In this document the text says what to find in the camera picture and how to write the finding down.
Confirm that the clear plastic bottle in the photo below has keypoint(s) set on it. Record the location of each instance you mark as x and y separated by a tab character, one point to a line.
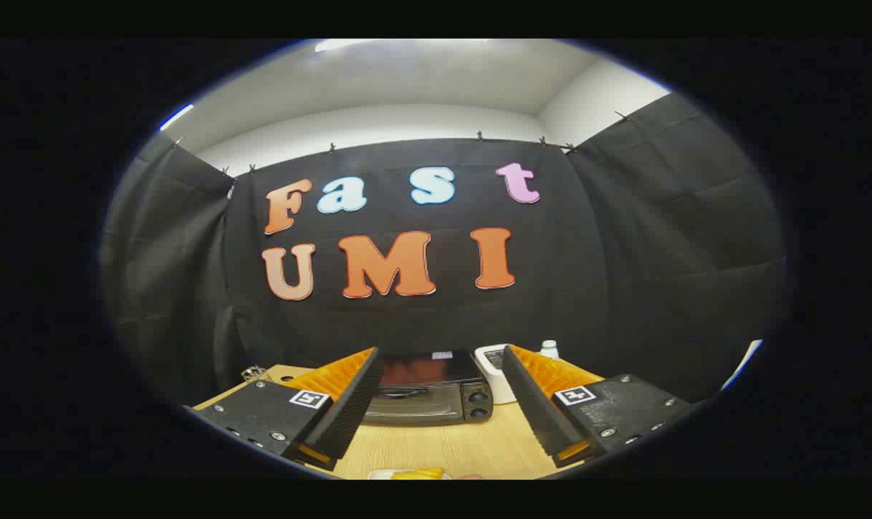
549	351

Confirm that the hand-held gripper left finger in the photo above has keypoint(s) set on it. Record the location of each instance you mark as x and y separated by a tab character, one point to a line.
349	407

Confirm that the black toaster oven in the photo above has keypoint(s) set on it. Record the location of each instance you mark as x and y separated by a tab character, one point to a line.
436	404

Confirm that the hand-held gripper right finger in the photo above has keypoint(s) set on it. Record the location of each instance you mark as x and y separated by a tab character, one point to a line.
537	407

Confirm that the white oval plate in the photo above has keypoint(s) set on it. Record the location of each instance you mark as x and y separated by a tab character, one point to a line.
378	474

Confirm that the yellow croissant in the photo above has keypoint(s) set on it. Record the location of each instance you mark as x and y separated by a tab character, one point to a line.
418	473

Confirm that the white box appliance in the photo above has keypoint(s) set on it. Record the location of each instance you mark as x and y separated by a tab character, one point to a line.
490	367

